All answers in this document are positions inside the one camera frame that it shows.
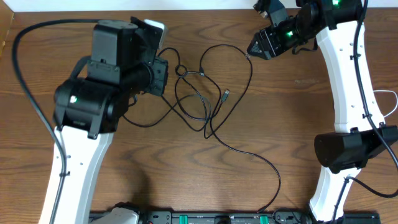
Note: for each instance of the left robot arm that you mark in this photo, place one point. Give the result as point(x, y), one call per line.
point(88, 106)

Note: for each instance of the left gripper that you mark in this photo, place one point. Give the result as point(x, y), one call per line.
point(159, 68)

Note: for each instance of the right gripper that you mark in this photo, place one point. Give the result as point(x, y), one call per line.
point(273, 48)

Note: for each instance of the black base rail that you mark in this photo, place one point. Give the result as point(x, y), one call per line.
point(126, 213)

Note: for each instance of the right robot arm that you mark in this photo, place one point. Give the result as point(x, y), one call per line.
point(361, 132)

